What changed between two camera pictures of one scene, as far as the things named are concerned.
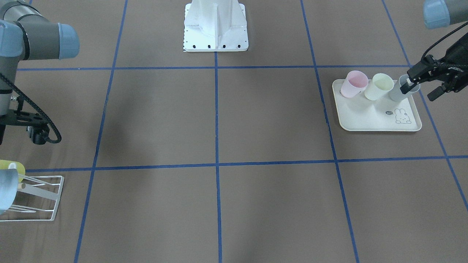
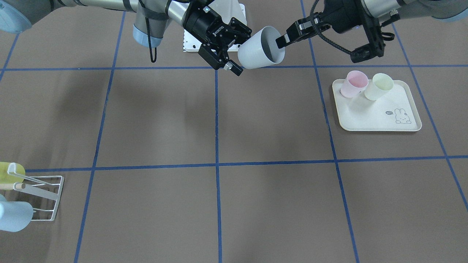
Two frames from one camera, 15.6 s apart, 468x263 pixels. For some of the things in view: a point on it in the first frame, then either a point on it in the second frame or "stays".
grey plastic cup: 396,95 -> 261,50
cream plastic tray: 358,113 stays
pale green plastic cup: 381,84 stays
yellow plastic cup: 4,164 stays
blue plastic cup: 9,181 -> 15,216
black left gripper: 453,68 -> 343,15
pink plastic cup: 355,83 stays
